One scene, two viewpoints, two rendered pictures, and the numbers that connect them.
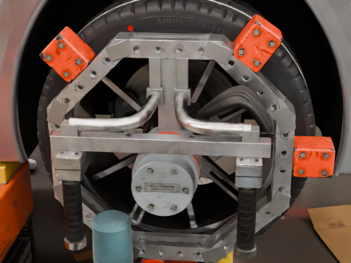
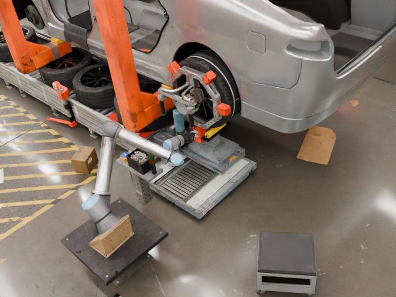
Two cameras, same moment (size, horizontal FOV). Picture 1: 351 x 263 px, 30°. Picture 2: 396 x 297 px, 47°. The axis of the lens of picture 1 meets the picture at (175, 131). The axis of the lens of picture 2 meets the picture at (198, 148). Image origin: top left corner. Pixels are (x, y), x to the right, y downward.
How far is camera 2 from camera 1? 2.84 m
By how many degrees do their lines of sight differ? 38
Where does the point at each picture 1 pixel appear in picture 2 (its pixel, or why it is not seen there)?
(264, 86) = (208, 89)
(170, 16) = (195, 64)
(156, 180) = (180, 105)
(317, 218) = (312, 129)
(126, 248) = (179, 118)
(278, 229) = not seen: hidden behind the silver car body
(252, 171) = (189, 110)
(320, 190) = (330, 119)
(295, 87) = (222, 90)
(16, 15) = (170, 52)
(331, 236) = (309, 138)
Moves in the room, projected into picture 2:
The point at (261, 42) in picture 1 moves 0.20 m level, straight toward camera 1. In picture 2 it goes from (207, 79) to (188, 89)
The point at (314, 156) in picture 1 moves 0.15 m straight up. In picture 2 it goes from (220, 109) to (219, 94)
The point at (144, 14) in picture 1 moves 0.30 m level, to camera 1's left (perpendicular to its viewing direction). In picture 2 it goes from (190, 62) to (162, 55)
